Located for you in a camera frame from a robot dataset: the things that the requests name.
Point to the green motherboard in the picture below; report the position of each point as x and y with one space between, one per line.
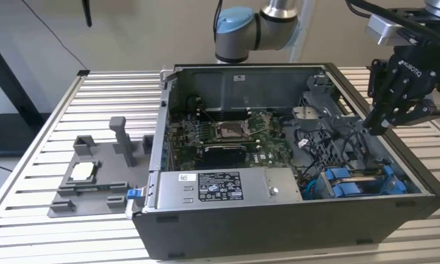
267 154

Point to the CPU socket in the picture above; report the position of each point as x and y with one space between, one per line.
228 130

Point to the black graphics card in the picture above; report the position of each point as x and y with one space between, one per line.
226 156

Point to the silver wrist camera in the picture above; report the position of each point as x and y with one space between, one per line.
387 28

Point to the grey disk bay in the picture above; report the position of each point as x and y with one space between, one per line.
398 184

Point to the white label sticker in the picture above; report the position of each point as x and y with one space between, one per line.
239 77

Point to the silver power supply unit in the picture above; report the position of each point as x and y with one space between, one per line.
227 187

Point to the grey parts rack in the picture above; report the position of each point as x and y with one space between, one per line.
106 165

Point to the black hanging rod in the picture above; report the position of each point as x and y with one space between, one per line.
87 13

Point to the black open PC case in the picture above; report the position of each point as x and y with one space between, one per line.
264 233

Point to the silver CPU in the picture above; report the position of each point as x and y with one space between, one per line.
82 171

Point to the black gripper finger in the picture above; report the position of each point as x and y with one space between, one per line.
376 121
413 111

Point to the black table corner cap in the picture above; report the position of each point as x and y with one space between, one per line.
83 73

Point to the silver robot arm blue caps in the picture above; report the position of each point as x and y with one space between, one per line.
238 38

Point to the blue case latch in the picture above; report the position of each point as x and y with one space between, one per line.
132 193

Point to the black monitor stand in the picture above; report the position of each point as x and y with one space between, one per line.
7 132

